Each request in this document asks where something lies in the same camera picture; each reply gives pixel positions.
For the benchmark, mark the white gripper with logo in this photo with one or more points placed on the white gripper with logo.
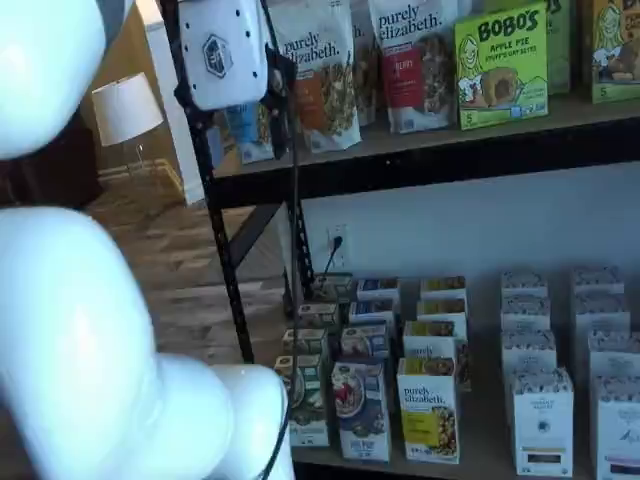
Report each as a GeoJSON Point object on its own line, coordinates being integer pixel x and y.
{"type": "Point", "coordinates": [220, 50]}

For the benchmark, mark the blue and white oatmeal box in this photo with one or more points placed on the blue and white oatmeal box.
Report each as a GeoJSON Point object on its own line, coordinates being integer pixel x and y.
{"type": "Point", "coordinates": [365, 342]}
{"type": "Point", "coordinates": [372, 311]}
{"type": "Point", "coordinates": [377, 287]}
{"type": "Point", "coordinates": [362, 415]}

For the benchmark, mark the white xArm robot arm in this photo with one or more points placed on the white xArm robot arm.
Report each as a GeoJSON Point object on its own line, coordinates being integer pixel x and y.
{"type": "Point", "coordinates": [75, 325]}

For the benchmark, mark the particle board shelf panel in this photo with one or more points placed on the particle board shelf panel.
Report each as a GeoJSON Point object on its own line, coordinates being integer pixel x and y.
{"type": "Point", "coordinates": [485, 425]}
{"type": "Point", "coordinates": [425, 142]}

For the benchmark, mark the green and white oatmeal box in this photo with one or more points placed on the green and white oatmeal box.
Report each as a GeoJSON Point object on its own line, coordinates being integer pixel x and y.
{"type": "Point", "coordinates": [305, 400]}
{"type": "Point", "coordinates": [332, 287]}
{"type": "Point", "coordinates": [305, 342]}
{"type": "Point", "coordinates": [317, 315]}

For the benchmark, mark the black metal shelf rack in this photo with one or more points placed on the black metal shelf rack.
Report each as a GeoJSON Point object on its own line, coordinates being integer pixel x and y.
{"type": "Point", "coordinates": [450, 170]}

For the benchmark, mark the green Bobo's apple pie box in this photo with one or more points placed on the green Bobo's apple pie box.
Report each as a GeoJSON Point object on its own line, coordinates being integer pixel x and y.
{"type": "Point", "coordinates": [500, 75]}

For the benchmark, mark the yellow purely elizabeth box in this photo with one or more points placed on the yellow purely elizabeth box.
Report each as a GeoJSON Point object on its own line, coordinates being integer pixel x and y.
{"type": "Point", "coordinates": [427, 415]}
{"type": "Point", "coordinates": [442, 309]}
{"type": "Point", "coordinates": [430, 337]}
{"type": "Point", "coordinates": [442, 286]}

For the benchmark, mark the white patterned carton box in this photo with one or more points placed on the white patterned carton box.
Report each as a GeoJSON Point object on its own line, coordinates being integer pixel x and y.
{"type": "Point", "coordinates": [524, 282]}
{"type": "Point", "coordinates": [600, 310]}
{"type": "Point", "coordinates": [615, 350]}
{"type": "Point", "coordinates": [597, 280]}
{"type": "Point", "coordinates": [542, 425]}
{"type": "Point", "coordinates": [525, 311]}
{"type": "Point", "coordinates": [527, 347]}
{"type": "Point", "coordinates": [620, 430]}

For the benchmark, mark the yellow green Bobo's snack box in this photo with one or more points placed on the yellow green Bobo's snack box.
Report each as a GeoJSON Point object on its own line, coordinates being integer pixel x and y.
{"type": "Point", "coordinates": [615, 60]}

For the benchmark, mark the blue label granola bag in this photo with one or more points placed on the blue label granola bag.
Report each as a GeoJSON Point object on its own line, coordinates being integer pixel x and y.
{"type": "Point", "coordinates": [250, 140]}

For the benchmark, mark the orange label granola bag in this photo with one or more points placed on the orange label granola bag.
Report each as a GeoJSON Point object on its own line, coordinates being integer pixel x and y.
{"type": "Point", "coordinates": [320, 100]}

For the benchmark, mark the beige low platform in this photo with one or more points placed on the beige low platform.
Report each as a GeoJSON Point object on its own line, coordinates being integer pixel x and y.
{"type": "Point", "coordinates": [150, 175]}

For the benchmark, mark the white shade table lamp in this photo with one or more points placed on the white shade table lamp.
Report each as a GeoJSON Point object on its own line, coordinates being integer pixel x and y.
{"type": "Point", "coordinates": [125, 110]}

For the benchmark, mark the purely elizabeth granola bag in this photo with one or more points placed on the purely elizabeth granola bag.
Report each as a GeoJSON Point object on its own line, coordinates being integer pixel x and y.
{"type": "Point", "coordinates": [367, 75]}

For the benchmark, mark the red label granola bag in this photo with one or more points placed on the red label granola bag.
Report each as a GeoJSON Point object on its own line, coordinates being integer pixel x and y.
{"type": "Point", "coordinates": [405, 75]}

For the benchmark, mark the dark brown furniture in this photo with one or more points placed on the dark brown furniture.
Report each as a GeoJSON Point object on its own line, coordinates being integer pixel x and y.
{"type": "Point", "coordinates": [50, 180]}

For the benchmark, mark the white wall outlet plate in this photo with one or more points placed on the white wall outlet plate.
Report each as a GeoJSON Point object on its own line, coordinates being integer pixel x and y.
{"type": "Point", "coordinates": [344, 260]}

